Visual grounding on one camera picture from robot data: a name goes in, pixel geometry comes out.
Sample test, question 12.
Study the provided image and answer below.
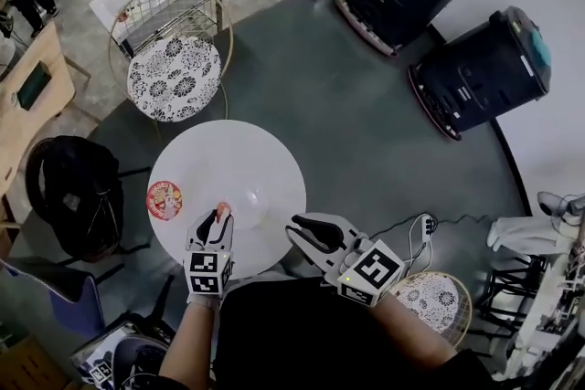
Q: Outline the white power strip with cable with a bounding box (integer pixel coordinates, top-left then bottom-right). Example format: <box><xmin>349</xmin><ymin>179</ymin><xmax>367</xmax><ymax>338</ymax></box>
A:
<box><xmin>365</xmin><ymin>212</ymin><xmax>493</xmax><ymax>264</ymax></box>

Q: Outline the wire chair with floral cushion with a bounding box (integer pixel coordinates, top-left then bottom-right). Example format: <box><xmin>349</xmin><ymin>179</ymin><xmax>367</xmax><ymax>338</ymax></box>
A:
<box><xmin>388</xmin><ymin>270</ymin><xmax>473</xmax><ymax>349</ymax></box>
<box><xmin>107</xmin><ymin>0</ymin><xmax>235</xmax><ymax>125</ymax></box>

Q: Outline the person's right hand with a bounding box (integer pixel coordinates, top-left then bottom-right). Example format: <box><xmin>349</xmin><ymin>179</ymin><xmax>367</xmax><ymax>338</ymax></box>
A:
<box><xmin>342</xmin><ymin>233</ymin><xmax>372</xmax><ymax>267</ymax></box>

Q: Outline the person's black clothing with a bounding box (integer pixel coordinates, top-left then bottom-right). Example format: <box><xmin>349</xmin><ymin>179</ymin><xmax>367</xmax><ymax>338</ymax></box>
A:
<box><xmin>212</xmin><ymin>276</ymin><xmax>508</xmax><ymax>390</ymax></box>

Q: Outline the round white table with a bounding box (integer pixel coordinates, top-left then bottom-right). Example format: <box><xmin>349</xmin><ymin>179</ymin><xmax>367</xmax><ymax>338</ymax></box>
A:
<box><xmin>147</xmin><ymin>119</ymin><xmax>308</xmax><ymax>280</ymax></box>

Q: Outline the white equipment rack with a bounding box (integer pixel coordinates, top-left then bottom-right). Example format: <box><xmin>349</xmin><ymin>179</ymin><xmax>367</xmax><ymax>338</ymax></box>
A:
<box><xmin>502</xmin><ymin>214</ymin><xmax>585</xmax><ymax>390</ymax></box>

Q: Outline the round red sticker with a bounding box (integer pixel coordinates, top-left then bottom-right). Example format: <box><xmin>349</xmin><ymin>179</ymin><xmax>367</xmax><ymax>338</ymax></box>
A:
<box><xmin>145</xmin><ymin>180</ymin><xmax>185</xmax><ymax>222</ymax></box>

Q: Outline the wooden desk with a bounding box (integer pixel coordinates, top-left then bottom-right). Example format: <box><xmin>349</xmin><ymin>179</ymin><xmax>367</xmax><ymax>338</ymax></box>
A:
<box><xmin>0</xmin><ymin>20</ymin><xmax>77</xmax><ymax>238</ymax></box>

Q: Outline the person's left forearm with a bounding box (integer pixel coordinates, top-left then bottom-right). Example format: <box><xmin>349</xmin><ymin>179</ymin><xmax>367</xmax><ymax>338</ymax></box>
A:
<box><xmin>156</xmin><ymin>299</ymin><xmax>221</xmax><ymax>390</ymax></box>

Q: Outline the black backpack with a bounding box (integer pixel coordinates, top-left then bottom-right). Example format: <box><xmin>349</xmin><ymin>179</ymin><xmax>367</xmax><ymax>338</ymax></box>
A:
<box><xmin>24</xmin><ymin>133</ymin><xmax>126</xmax><ymax>263</ymax></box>

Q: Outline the cardboard box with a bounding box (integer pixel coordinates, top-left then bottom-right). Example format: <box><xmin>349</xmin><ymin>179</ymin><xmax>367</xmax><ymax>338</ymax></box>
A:
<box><xmin>0</xmin><ymin>331</ymin><xmax>70</xmax><ymax>390</ymax></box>

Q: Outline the blue chair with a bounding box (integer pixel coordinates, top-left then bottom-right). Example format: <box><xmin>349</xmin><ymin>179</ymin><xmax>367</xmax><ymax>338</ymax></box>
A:
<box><xmin>0</xmin><ymin>258</ymin><xmax>107</xmax><ymax>340</ymax></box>

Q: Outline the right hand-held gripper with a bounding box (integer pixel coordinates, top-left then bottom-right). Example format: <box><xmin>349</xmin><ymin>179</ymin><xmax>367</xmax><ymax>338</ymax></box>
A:
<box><xmin>284</xmin><ymin>212</ymin><xmax>407</xmax><ymax>308</ymax></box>

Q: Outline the printed box with dark item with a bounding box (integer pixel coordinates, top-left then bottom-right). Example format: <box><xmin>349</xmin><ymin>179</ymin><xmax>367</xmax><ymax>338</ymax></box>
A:
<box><xmin>69</xmin><ymin>320</ymin><xmax>176</xmax><ymax>390</ymax></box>

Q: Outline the dark green box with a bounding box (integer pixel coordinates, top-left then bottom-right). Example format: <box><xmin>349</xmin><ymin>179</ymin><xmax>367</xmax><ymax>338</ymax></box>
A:
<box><xmin>16</xmin><ymin>60</ymin><xmax>53</xmax><ymax>111</ymax></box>

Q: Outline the person's left hand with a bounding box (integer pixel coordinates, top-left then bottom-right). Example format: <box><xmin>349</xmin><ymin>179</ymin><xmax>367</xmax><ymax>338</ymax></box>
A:
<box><xmin>186</xmin><ymin>292</ymin><xmax>226</xmax><ymax>311</ymax></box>

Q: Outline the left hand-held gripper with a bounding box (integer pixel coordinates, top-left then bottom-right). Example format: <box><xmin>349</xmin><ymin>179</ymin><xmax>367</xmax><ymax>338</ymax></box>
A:
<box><xmin>184</xmin><ymin>207</ymin><xmax>237</xmax><ymax>300</ymax></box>

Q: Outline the black metal stool frame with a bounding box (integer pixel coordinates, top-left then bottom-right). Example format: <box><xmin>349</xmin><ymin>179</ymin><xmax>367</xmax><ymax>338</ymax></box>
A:
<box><xmin>474</xmin><ymin>254</ymin><xmax>552</xmax><ymax>337</ymax></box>

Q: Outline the black machine with teal top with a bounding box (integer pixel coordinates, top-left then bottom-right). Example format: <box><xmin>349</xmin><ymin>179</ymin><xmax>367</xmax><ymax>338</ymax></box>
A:
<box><xmin>407</xmin><ymin>5</ymin><xmax>553</xmax><ymax>142</ymax></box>

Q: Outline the person's right forearm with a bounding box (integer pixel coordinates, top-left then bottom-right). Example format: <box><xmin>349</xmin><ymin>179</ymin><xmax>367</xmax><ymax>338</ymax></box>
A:
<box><xmin>365</xmin><ymin>292</ymin><xmax>459</xmax><ymax>376</ymax></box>

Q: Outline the clear glass plate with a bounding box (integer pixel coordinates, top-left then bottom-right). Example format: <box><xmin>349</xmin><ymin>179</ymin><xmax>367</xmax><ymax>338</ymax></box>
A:
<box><xmin>228</xmin><ymin>183</ymin><xmax>296</xmax><ymax>231</ymax></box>

